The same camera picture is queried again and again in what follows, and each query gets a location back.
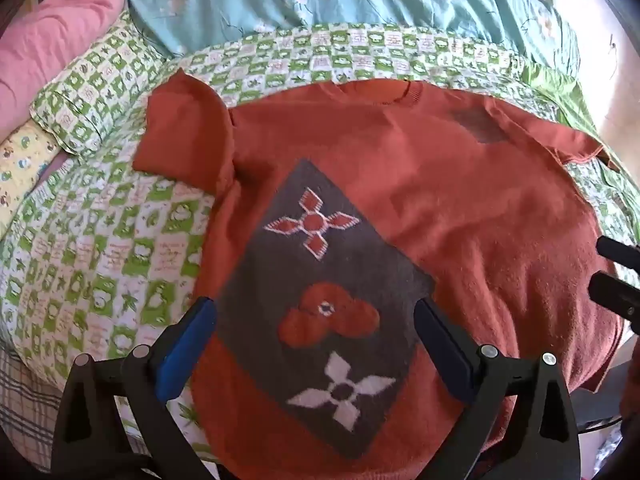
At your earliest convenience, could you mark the yellow cartoon print pillow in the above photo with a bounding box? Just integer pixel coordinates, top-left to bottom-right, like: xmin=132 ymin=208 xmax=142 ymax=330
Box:
xmin=0 ymin=122 xmax=52 ymax=227

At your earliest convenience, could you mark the green checkered bed sheet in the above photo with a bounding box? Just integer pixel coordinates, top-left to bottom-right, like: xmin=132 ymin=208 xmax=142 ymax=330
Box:
xmin=0 ymin=22 xmax=640 ymax=480

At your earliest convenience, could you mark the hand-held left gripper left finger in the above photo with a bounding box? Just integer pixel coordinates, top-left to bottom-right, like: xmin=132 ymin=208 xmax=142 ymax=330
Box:
xmin=50 ymin=297 xmax=219 ymax=480

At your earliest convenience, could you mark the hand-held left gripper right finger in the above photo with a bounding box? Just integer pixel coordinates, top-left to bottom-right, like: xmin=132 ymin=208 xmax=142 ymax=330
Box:
xmin=413 ymin=298 xmax=584 ymax=480

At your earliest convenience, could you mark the pink blanket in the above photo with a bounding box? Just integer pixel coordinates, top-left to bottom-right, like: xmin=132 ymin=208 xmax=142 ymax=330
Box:
xmin=0 ymin=0 xmax=137 ymax=137

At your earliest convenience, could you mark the plain green cloth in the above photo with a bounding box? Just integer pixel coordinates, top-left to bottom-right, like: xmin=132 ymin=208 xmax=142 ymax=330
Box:
xmin=520 ymin=62 xmax=601 ymax=132

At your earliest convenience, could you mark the plaid cloth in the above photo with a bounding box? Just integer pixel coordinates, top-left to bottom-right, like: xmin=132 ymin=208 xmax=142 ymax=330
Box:
xmin=0 ymin=344 xmax=151 ymax=466

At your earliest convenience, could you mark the green checkered pillow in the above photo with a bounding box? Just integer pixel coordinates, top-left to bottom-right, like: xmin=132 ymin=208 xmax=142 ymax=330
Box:
xmin=30 ymin=24 xmax=173 ymax=157

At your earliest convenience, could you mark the orange knit sweater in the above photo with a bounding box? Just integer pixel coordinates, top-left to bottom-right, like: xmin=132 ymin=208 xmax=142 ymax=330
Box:
xmin=132 ymin=67 xmax=626 ymax=480

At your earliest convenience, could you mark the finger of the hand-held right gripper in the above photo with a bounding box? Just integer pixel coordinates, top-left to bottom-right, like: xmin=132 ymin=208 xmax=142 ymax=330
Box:
xmin=597 ymin=235 xmax=640 ymax=272
xmin=588 ymin=271 xmax=640 ymax=332

